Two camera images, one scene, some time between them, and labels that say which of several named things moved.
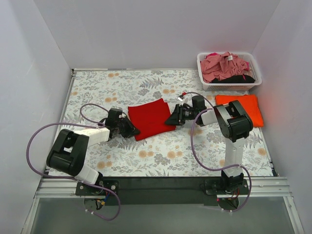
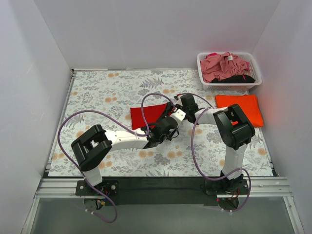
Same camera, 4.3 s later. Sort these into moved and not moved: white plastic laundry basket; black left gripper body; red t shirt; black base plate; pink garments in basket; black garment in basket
Moved: red t shirt; black left gripper body
Not moved: pink garments in basket; black garment in basket; black base plate; white plastic laundry basket
